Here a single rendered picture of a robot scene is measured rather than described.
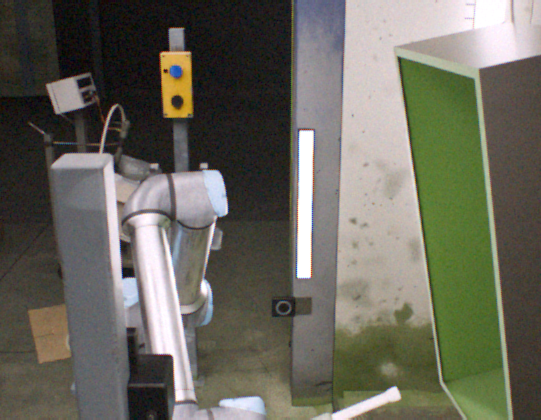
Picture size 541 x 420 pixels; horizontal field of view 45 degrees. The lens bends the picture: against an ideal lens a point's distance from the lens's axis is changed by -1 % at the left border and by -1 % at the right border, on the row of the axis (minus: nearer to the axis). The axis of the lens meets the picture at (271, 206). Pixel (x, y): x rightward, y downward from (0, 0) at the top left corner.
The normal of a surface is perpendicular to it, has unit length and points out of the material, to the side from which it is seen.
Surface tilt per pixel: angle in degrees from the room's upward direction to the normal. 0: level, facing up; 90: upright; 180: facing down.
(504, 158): 89
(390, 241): 90
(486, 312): 89
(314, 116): 90
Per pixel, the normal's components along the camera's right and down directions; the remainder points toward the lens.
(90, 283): 0.03, 0.32
